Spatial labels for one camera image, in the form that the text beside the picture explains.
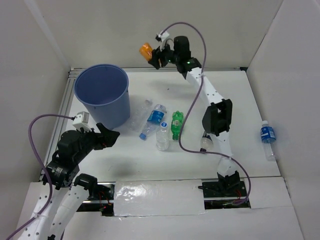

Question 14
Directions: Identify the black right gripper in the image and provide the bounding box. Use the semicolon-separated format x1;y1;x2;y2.
147;40;179;71

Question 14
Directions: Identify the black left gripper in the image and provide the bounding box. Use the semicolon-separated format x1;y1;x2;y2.
74;122;120;162

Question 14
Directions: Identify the orange juice bottle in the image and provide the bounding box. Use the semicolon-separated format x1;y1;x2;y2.
139;42;153;62

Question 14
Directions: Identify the clear unlabelled plastic bottle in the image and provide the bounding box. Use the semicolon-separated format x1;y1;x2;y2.
129;99;153;132

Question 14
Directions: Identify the green plastic bottle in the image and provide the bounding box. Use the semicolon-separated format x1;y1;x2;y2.
170;110;185;141

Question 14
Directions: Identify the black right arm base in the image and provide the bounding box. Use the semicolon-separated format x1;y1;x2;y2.
198;180;251;210

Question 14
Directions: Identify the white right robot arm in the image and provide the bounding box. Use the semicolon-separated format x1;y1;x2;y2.
146;32;240;196

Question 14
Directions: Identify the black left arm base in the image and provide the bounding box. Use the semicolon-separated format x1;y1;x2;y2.
77;182;115;217

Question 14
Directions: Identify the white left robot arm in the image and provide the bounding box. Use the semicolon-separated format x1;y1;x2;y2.
19;123;120;240

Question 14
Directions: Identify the blue plastic bin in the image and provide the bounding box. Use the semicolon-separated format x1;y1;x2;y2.
73;64;131;130

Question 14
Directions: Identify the crushed bottle blue label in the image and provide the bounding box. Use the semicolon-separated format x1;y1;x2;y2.
139;104;167;141

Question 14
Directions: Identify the clear bottle white blue cap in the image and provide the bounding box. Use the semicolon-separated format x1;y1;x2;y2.
156;121;170;151

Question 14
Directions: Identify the white front cover panel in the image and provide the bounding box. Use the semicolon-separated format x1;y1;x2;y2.
113;179;206;217

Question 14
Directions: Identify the clear Pepsi bottle black label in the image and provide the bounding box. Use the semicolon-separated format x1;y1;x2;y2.
200;132;214;152

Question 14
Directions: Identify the blue label bottle far right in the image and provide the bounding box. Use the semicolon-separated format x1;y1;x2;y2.
260;120;276;161

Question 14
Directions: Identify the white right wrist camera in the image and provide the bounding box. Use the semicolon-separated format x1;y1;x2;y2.
155;31;170;51

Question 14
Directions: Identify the aluminium table edge rail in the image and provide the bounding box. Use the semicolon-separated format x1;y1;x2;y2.
35;67;84;166

